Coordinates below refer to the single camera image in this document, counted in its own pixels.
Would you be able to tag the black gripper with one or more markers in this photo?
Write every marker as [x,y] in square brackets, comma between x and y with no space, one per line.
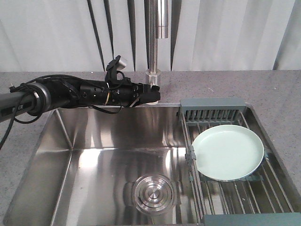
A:
[132,95]

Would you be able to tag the light green round plate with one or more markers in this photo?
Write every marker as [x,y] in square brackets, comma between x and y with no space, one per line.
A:
[228,152]

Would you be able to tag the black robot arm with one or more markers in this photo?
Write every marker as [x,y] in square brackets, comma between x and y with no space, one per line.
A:
[49,92]

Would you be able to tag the stainless steel sink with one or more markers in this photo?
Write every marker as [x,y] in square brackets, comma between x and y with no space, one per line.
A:
[83,159]

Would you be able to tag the stainless steel faucet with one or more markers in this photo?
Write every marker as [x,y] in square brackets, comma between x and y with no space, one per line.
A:
[158,29]

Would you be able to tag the round steel sink drain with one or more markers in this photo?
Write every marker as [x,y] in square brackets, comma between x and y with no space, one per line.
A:
[151,194]

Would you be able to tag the white pleated curtain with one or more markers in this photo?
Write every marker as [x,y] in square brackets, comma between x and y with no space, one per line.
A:
[204,35]

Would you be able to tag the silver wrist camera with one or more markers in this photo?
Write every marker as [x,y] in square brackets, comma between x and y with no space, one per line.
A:
[119,63]

